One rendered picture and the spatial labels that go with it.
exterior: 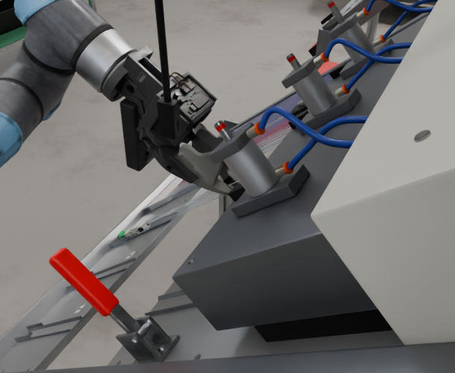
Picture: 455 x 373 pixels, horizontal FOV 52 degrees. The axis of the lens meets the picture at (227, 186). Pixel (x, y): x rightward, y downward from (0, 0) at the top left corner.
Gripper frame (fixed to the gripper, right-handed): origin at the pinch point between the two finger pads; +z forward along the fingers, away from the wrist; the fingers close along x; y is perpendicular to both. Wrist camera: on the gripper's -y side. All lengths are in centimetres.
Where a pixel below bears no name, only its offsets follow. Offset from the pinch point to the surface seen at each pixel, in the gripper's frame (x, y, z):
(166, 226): -2.2, -13.5, -2.4
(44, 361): -27.5, -13.4, -2.2
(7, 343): -24.4, -31.6, -8.0
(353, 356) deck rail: -30.6, 30.5, 7.2
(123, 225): 3.6, -31.4, -8.5
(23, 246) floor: 31, -139, -39
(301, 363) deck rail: -30.8, 27.7, 6.6
